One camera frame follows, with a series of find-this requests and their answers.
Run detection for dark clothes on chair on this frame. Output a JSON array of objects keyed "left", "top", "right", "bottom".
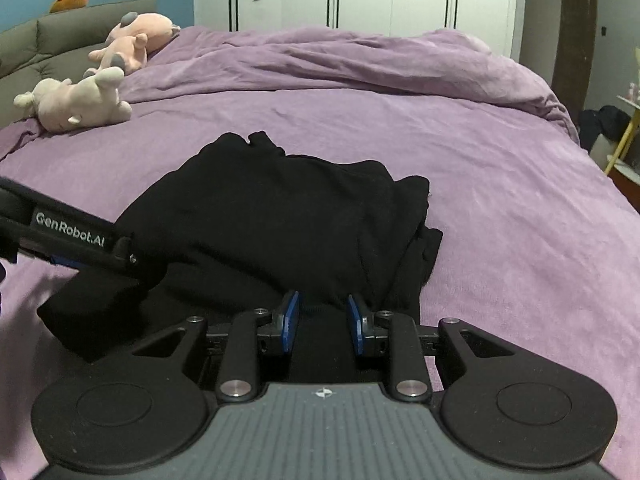
[{"left": 578, "top": 105, "right": 631, "bottom": 152}]

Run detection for grey tufted headboard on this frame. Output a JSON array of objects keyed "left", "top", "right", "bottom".
[{"left": 0, "top": 0, "right": 157, "bottom": 127}]

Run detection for purple bed blanket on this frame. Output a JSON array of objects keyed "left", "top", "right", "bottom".
[{"left": 1, "top": 26, "right": 639, "bottom": 479}]

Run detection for pink plush toy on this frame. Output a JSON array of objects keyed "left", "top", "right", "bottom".
[{"left": 84, "top": 11, "right": 181, "bottom": 77}]

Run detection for yellow side table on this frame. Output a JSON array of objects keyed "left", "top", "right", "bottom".
[{"left": 604, "top": 82, "right": 640, "bottom": 176}]

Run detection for orange plush toy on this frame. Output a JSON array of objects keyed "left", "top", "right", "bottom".
[{"left": 49, "top": 0, "right": 89, "bottom": 13}]

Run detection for white plush toy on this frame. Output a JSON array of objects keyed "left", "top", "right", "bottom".
[{"left": 13, "top": 66, "right": 132, "bottom": 133}]

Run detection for black garment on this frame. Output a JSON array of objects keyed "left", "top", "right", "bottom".
[{"left": 38, "top": 132, "right": 442, "bottom": 360}]

